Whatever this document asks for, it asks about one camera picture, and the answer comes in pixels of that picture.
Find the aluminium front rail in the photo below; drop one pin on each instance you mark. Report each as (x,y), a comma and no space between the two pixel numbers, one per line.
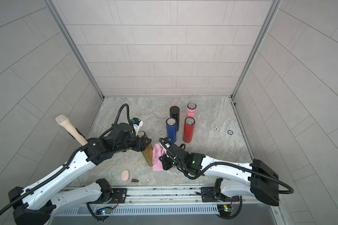
(153,199)

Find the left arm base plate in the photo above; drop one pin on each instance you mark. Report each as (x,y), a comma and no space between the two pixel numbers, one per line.
(119,195)

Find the gold thermos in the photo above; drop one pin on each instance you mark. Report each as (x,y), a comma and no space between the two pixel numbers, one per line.
(148,152)

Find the black thermos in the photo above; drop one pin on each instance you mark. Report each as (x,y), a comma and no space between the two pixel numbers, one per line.
(175,114)

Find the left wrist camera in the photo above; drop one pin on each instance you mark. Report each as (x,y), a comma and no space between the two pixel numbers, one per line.
(137,124)

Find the beige microphone-shaped holder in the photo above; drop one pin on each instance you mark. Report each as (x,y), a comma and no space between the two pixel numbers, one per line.
(64,122)

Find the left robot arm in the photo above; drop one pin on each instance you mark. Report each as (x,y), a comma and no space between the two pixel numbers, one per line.
(37,203)

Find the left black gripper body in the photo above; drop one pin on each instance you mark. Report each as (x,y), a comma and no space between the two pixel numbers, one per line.
(131,143)

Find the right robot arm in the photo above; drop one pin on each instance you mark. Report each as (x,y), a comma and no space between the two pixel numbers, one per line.
(233,179)

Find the circuit board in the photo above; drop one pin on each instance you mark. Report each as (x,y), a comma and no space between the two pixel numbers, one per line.
(225,210)
(104,211)

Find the blue thermos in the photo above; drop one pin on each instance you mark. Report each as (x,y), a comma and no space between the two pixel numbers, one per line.
(171,127)

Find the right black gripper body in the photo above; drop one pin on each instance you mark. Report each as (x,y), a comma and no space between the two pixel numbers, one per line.
(170,161)

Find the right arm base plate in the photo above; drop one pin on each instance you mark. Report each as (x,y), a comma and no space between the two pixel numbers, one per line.
(213,194)

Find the pink thermos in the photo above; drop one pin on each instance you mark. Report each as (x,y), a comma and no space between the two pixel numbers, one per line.
(191,110)

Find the red thermos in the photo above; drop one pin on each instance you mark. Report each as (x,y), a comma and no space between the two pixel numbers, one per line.
(188,129)

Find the pink oval soap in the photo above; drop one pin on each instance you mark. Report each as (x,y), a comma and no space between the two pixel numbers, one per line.
(125,175)

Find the left circuit board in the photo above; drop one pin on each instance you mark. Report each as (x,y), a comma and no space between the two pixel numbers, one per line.
(104,211)

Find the right circuit board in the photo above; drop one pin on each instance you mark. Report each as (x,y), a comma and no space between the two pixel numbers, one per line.
(225,210)

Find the pink cloth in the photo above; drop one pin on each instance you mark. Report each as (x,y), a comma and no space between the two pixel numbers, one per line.
(158,151)

